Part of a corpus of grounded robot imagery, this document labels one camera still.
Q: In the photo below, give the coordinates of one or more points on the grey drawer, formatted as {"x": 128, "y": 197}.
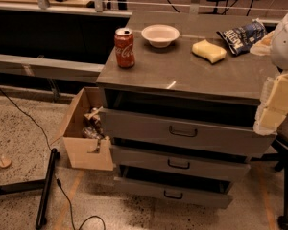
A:
{"x": 184, "y": 133}
{"x": 173, "y": 163}
{"x": 178, "y": 194}

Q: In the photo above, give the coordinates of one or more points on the trash in cardboard box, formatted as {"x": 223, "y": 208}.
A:
{"x": 92, "y": 124}

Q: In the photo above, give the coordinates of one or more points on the cardboard box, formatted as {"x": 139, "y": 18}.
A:
{"x": 84, "y": 152}

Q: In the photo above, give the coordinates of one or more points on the bottom grey drawer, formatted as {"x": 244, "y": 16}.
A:
{"x": 178, "y": 194}

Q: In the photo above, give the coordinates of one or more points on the middle grey drawer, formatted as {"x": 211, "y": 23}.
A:
{"x": 173, "y": 163}

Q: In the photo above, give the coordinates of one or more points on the small wooden floor stand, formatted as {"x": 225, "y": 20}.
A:
{"x": 5, "y": 162}

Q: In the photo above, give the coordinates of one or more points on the black stand leg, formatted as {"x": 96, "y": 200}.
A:
{"x": 42, "y": 184}

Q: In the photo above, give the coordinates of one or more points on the blue chip bag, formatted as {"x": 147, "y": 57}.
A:
{"x": 241, "y": 39}

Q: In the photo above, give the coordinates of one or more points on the grey drawer cabinet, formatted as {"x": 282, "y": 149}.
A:
{"x": 173, "y": 82}

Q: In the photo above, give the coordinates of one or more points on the red coke can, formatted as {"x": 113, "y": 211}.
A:
{"x": 123, "y": 44}

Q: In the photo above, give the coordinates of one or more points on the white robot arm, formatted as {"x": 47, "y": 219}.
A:
{"x": 279, "y": 45}

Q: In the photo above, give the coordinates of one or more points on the yellow sponge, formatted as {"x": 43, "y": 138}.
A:
{"x": 209, "y": 51}

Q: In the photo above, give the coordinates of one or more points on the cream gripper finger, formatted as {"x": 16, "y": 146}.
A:
{"x": 273, "y": 107}

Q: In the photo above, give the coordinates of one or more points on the white paper bowl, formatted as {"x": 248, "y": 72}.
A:
{"x": 160, "y": 36}

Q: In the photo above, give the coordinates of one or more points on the top grey drawer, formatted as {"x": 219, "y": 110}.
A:
{"x": 184, "y": 133}

